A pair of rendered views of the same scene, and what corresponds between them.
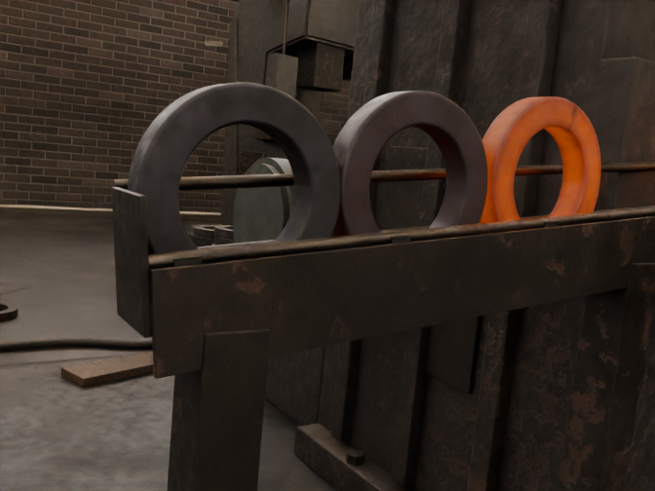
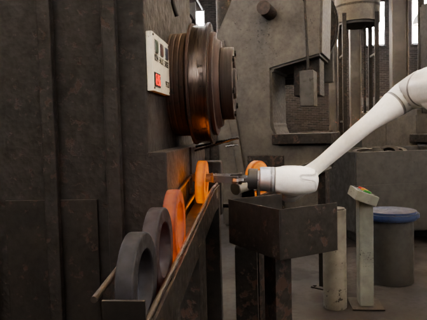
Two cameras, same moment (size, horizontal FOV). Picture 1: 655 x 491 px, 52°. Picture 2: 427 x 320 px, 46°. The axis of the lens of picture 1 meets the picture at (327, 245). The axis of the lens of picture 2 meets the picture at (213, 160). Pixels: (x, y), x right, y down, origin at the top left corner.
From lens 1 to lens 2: 75 cm
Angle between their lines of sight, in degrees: 51
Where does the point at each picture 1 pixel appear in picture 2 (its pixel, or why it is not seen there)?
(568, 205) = (179, 231)
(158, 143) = (134, 274)
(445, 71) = (51, 157)
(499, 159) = (175, 225)
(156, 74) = not seen: outside the picture
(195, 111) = (138, 254)
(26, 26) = not seen: outside the picture
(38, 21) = not seen: outside the picture
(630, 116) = (167, 178)
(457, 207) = (168, 250)
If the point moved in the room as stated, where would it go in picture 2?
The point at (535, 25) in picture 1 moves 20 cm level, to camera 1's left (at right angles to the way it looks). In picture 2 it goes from (112, 136) to (53, 138)
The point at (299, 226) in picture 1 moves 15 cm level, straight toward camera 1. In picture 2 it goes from (150, 286) to (211, 299)
